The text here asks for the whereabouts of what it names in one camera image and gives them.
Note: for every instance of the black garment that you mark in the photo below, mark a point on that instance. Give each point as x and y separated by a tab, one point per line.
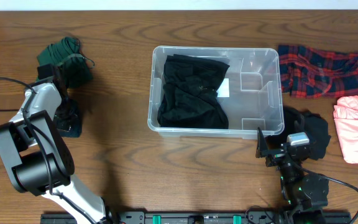
315	127
190	97

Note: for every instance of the navy garment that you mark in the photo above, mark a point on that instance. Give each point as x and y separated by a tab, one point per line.
76	122

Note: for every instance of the clear plastic storage bin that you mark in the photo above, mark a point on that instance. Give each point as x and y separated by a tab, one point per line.
255	91

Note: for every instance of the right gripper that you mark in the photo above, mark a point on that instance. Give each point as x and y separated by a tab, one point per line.
262	152

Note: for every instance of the red plaid shirt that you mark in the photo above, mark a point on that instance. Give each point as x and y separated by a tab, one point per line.
311	73

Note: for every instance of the pink folded garment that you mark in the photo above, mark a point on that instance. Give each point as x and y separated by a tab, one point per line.
346	122

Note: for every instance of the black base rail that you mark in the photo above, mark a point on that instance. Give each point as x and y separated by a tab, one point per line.
251	216

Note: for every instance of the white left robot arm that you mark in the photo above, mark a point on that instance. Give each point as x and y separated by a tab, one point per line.
38	161

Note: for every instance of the white label in bin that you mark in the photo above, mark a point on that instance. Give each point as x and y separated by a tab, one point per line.
223	91

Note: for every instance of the dark green folded garment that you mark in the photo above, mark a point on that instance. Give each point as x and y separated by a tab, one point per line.
66	54

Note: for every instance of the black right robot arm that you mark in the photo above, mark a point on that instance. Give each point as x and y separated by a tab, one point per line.
305	192

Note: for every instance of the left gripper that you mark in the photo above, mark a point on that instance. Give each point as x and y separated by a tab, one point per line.
63	124

